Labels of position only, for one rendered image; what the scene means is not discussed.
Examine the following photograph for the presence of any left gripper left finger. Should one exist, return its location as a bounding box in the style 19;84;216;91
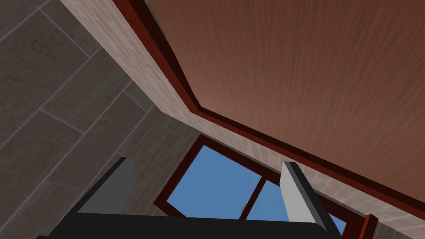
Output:
67;156;137;215

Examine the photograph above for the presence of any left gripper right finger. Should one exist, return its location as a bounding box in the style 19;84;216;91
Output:
279;161;334;232

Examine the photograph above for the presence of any red-brown framed window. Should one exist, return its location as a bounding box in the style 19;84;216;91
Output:
153;134;379;239

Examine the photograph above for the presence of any brown wooden door leaf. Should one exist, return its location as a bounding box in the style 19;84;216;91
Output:
147;0;425;203

